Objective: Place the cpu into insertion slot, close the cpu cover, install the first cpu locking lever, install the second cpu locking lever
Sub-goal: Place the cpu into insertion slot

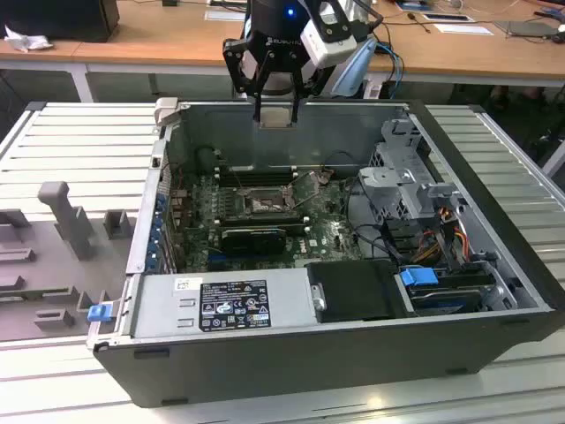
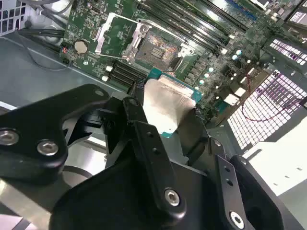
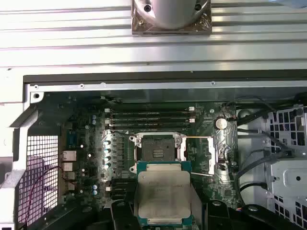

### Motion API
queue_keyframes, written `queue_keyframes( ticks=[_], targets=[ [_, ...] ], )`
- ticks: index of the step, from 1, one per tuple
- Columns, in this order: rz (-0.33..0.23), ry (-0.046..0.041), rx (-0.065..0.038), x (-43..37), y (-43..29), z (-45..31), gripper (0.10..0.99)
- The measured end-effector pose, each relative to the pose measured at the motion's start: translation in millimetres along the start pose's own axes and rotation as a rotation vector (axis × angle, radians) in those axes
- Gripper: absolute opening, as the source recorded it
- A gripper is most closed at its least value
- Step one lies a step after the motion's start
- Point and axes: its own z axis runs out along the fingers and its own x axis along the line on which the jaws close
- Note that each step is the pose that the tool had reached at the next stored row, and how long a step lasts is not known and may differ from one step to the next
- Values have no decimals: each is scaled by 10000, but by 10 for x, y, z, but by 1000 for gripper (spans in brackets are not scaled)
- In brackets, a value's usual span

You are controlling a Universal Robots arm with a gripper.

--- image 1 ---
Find black graphics card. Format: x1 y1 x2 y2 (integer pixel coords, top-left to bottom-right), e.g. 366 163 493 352
219 227 287 256

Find blue cable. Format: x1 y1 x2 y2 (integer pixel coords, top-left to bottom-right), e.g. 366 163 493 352
373 39 405 99

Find orange and yellow wire bundle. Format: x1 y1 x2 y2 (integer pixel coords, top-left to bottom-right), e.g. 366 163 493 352
413 219 471 262

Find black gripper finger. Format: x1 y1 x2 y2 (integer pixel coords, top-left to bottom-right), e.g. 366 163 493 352
222 38 275 122
285 49 335 128

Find grey power supply unit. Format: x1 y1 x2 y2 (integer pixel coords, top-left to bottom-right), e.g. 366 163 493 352
131 272 320 337

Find grey case hinge latch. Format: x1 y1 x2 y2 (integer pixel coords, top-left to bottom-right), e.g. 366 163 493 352
154 97 179 130

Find silver CPU plate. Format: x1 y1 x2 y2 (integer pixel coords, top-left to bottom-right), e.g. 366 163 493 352
259 107 295 130

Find black cable loop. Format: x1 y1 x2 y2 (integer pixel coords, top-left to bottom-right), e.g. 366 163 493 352
344 175 401 261

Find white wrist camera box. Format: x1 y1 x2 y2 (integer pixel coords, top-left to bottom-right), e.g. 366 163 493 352
299 19 358 70

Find green motherboard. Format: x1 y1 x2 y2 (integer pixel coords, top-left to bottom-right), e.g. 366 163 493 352
174 169 370 274

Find black plastic shroud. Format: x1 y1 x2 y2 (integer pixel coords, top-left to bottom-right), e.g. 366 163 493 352
304 259 411 324

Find person's legs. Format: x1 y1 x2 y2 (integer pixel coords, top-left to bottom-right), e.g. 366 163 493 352
488 85 549 110

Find CPU socket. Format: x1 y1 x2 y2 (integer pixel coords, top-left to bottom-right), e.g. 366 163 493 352
237 187 295 216

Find grey parts rack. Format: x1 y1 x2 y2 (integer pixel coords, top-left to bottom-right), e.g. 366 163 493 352
0 179 139 342

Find silver drive cage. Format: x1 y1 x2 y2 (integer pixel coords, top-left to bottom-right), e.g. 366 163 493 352
356 117 467 224

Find hard disk in blue carrier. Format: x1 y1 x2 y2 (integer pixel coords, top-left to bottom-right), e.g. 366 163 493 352
398 266 494 315

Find black open PC case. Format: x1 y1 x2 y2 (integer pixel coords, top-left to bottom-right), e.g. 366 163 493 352
86 97 558 408

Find crumpled white paper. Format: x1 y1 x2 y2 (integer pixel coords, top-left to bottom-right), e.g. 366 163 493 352
3 23 55 53

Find wooden desk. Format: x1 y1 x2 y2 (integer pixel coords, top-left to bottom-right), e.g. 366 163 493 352
0 0 565 87

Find black box on desk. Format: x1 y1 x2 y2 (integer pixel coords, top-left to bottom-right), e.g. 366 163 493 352
0 0 121 43

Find dark laptop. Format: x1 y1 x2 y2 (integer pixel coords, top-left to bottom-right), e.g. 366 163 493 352
493 19 558 40

